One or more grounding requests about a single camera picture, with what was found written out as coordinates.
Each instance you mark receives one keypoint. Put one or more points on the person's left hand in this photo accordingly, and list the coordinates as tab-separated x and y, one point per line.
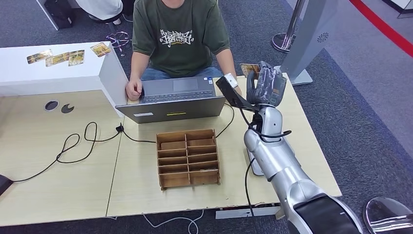
239	91

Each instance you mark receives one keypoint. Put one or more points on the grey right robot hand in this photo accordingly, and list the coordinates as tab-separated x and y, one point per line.
269	87

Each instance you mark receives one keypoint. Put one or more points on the person's right hand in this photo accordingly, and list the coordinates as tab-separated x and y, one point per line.
133	89

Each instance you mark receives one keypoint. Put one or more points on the gold patterned ID card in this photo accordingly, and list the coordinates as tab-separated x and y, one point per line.
248	69

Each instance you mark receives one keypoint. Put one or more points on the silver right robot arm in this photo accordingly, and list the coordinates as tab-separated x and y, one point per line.
274	151

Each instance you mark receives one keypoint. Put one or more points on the person's left forearm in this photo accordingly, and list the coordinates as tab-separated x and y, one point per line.
226	63

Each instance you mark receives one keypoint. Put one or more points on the person's right forearm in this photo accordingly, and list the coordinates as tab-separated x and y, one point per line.
138	66

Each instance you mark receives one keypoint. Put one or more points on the gold patterned hotel card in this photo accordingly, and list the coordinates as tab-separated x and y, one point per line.
76	57
57	59
100	49
39	56

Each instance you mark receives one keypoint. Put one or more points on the person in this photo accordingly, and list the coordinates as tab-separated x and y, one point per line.
180	48
100	6

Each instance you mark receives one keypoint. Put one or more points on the grey card reader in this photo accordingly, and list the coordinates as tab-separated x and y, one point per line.
256	169

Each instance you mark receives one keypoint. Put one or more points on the wooden card organizer box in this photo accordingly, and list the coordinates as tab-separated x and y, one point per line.
187	160

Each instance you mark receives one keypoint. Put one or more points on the grey laptop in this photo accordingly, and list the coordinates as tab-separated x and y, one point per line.
171	111

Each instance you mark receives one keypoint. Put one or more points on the chair star base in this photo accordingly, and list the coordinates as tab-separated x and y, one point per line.
119	40

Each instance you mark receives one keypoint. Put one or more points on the grey kiosk stand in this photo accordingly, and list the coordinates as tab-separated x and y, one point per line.
309	38

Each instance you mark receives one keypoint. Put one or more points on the dark grommet cover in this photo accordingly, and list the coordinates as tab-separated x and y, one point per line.
67	108

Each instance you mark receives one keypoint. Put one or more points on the white counter block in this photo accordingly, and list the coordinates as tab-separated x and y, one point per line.
64	77

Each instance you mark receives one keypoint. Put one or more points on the black round stool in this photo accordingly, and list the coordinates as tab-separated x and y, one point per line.
105	19

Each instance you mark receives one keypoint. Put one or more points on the black case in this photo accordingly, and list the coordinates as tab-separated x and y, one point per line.
59	12

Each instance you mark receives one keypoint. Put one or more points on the display cabinet base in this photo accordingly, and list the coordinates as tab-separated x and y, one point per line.
405	4

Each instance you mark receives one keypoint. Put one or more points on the black device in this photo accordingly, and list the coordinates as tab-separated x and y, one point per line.
4	184

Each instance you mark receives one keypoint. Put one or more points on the shiny chrome round base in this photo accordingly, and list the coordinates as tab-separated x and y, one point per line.
384	213

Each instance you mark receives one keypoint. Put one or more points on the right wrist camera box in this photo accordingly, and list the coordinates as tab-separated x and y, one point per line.
231	80

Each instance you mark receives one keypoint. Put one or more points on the chrome stanchion post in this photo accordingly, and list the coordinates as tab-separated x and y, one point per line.
284	42

